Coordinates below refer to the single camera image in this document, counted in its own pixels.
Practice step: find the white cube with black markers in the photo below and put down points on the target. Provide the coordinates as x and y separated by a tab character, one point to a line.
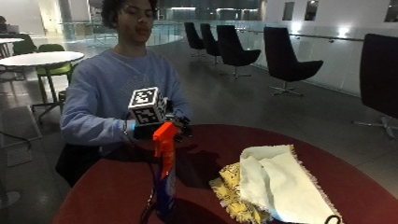
147	105

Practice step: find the blue wristband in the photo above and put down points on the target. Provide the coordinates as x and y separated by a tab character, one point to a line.
134	126

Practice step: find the blue spray bottle orange trigger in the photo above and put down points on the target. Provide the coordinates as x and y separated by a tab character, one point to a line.
166	161

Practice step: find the the person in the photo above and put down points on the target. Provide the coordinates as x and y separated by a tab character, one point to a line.
108	90

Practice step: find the black swivel chair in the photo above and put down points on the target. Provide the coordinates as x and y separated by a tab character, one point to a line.
284	59
194	35
380	74
232	46
209	40

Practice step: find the black seat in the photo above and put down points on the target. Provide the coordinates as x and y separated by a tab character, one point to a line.
76	163

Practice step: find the white and yellow cloth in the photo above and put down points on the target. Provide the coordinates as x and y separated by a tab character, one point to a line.
277	183

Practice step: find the glass balustrade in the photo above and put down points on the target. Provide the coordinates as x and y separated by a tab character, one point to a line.
166	32

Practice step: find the bright green chair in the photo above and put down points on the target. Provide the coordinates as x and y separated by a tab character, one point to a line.
52	70

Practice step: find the white round table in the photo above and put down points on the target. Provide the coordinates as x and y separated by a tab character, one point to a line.
42	58

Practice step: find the metal handrail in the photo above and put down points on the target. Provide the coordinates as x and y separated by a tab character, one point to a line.
315	37

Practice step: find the dark green chair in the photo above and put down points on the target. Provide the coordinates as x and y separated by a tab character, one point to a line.
24	46

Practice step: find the small white table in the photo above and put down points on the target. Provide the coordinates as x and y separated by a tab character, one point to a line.
8	40

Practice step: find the grey laptop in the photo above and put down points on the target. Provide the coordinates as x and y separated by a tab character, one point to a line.
12	29

